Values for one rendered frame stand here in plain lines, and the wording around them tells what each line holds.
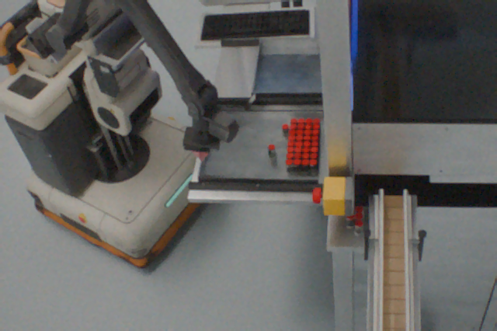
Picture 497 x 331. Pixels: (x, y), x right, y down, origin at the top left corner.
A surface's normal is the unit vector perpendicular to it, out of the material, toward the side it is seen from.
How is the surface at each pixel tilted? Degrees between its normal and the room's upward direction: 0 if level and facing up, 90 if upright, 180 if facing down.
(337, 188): 0
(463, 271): 90
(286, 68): 0
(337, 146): 90
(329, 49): 90
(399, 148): 90
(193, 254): 0
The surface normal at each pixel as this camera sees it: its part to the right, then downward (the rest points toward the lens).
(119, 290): -0.13, -0.65
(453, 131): -0.12, 0.76
